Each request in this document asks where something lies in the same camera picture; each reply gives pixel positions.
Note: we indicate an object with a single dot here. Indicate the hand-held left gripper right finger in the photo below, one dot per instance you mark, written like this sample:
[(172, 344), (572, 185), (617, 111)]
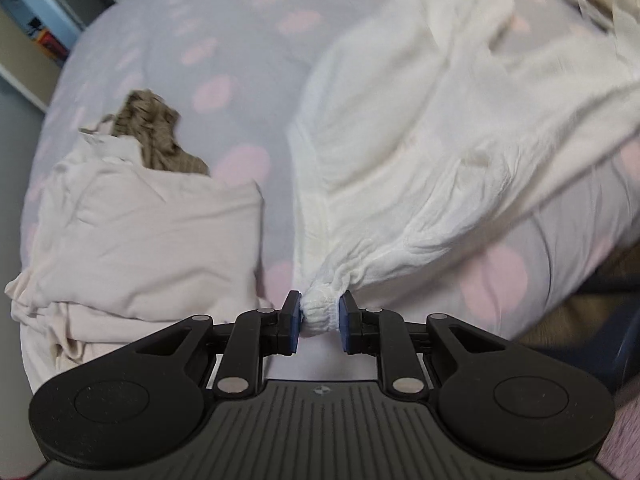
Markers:
[(345, 325)]

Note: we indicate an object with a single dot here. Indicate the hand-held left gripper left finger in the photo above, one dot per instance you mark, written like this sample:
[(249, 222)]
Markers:
[(295, 323)]

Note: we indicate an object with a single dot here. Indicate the white crinkled garment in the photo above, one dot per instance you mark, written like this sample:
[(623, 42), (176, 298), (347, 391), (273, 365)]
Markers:
[(425, 160)]

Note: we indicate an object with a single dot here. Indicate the pale pink folded garment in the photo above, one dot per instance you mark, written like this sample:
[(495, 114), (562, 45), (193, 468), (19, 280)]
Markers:
[(140, 240)]

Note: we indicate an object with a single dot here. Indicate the brown striped garment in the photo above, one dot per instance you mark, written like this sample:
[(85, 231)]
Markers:
[(155, 135)]

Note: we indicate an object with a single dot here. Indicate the grey bedsheet with pink spots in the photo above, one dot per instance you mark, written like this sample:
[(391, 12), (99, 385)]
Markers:
[(225, 50)]

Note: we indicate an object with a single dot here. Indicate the row of books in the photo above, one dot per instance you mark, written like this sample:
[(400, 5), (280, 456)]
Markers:
[(50, 42)]

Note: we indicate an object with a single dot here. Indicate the white bookshelf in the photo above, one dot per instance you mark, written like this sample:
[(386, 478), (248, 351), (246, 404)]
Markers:
[(35, 15)]

